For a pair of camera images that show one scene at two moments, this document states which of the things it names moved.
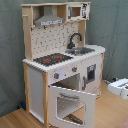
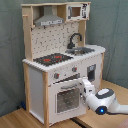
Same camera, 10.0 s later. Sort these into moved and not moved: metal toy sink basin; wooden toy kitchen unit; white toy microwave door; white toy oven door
Moved: white toy oven door
Not moved: wooden toy kitchen unit; white toy microwave door; metal toy sink basin
